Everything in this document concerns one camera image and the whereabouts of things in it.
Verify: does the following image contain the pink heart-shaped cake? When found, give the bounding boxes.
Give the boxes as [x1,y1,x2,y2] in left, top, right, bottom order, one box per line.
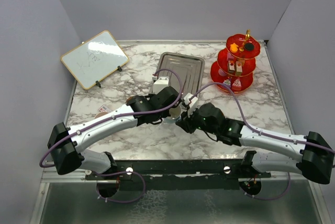
[231,78,242,91]

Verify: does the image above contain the pink mug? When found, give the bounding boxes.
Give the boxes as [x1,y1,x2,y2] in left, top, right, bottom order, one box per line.
[94,111,108,119]

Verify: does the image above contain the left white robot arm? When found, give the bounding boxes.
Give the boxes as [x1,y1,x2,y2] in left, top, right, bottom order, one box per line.
[47,86,181,180]

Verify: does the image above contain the whiteboard with yellow frame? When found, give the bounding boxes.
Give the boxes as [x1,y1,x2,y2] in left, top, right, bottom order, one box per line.
[60,30,129,90]

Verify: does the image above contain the small tea bag packet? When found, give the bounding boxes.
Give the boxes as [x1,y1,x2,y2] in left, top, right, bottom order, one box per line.
[98,105,111,113]

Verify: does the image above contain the stainless steel tray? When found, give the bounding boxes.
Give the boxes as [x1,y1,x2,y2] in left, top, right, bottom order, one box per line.
[157,52,205,96]

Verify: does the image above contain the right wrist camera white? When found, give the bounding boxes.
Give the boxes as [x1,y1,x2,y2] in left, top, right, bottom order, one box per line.
[182,93,198,117]

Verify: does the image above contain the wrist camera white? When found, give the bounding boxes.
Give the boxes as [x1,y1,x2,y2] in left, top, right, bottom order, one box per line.
[182,93,198,117]
[152,76,170,94]

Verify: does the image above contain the black mounting rail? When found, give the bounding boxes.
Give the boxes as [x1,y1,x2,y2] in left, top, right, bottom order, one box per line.
[85,159,271,191]

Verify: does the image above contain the red three-tier cake stand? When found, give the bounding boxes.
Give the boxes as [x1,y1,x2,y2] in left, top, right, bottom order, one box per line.
[210,29,261,93]

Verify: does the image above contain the black round cookie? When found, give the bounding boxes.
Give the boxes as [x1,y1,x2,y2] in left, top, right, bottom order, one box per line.
[243,42,254,51]

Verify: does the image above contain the white mug blue handle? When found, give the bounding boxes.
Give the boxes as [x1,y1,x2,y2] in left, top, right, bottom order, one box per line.
[164,106,182,124]

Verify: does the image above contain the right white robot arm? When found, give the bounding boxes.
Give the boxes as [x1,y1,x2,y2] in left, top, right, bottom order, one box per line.
[176,103,334,185]

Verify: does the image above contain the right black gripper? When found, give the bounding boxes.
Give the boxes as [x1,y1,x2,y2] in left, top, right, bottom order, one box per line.
[176,104,219,135]

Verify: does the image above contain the orange fish-shaped pastry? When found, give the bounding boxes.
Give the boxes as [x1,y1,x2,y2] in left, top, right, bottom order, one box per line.
[230,43,239,53]

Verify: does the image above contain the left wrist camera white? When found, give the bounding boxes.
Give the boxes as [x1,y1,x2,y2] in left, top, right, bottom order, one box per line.
[152,76,170,94]

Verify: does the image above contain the brown layered cake slice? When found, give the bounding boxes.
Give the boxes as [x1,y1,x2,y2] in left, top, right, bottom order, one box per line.
[228,60,236,73]

